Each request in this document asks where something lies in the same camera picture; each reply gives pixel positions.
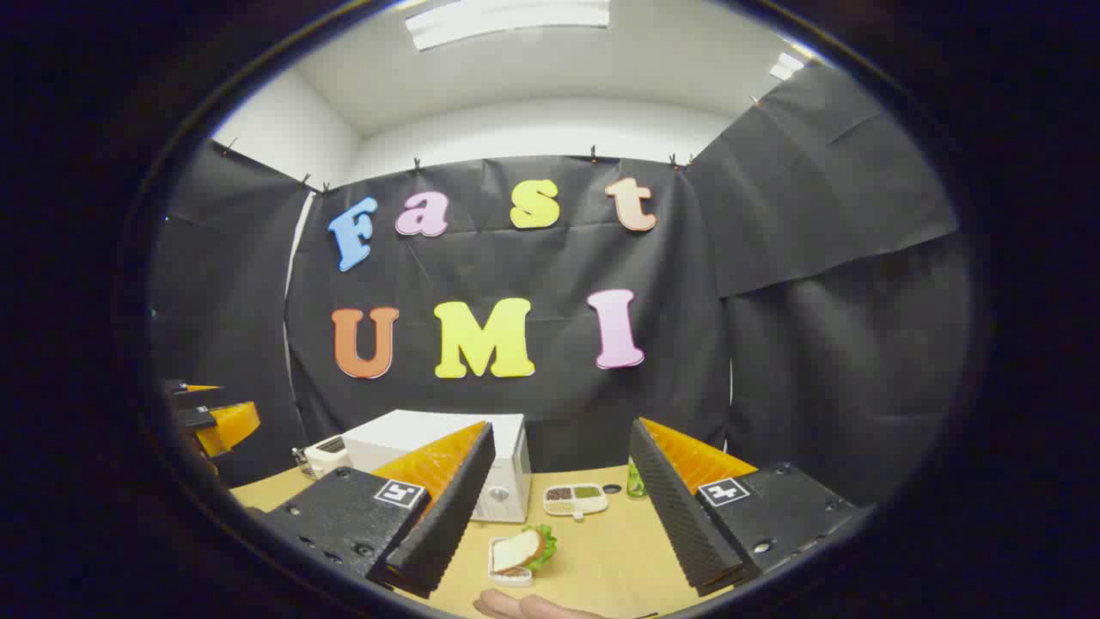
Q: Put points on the green drink bottle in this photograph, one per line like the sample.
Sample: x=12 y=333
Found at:
x=635 y=486

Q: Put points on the black backdrop cloth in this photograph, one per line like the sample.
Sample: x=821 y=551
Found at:
x=559 y=266

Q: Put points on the long ceiling light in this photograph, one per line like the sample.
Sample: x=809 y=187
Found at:
x=507 y=19

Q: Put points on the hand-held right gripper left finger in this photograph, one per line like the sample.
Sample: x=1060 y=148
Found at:
x=447 y=524

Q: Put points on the white divided condiment dish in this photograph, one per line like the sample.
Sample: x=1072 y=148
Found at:
x=574 y=501

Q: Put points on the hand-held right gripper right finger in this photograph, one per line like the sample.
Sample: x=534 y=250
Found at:
x=679 y=516

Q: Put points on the small ceiling light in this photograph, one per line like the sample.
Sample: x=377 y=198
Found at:
x=785 y=66

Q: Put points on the white toaster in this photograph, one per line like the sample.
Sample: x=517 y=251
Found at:
x=326 y=456

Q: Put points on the bread slice with lettuce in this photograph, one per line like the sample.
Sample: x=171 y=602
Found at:
x=516 y=550

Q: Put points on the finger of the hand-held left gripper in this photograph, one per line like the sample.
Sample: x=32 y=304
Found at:
x=232 y=425
x=199 y=398

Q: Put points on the white microwave oven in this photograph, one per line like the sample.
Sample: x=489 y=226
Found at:
x=412 y=430

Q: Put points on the white rectangular dish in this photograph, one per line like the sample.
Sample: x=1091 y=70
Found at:
x=511 y=580

